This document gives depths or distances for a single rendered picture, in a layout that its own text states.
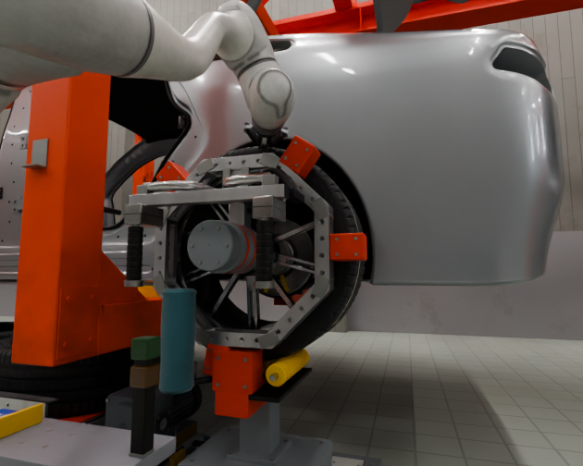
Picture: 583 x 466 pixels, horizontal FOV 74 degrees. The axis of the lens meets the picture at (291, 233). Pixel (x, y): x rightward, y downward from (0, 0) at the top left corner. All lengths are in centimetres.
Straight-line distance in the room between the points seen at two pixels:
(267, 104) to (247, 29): 16
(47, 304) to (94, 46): 95
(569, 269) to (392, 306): 214
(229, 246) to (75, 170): 60
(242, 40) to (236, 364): 80
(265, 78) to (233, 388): 78
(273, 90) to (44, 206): 80
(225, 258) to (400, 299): 460
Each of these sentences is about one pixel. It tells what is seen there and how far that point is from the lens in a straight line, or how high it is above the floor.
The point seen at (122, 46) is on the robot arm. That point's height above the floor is 102.
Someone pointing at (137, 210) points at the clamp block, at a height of 93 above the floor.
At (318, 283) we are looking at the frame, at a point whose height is 76.
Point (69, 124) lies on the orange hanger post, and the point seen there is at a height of 122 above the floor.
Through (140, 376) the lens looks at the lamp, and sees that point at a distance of 80.
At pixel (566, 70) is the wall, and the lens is 634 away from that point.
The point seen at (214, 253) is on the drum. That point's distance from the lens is 96.
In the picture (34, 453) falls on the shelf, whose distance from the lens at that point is 94.
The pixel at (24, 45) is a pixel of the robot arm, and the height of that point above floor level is 99.
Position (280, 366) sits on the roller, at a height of 53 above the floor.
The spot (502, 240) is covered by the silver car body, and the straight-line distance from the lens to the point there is 140.
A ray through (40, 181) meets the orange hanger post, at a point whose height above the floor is 105.
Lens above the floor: 78
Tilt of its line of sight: 6 degrees up
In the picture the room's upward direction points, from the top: straight up
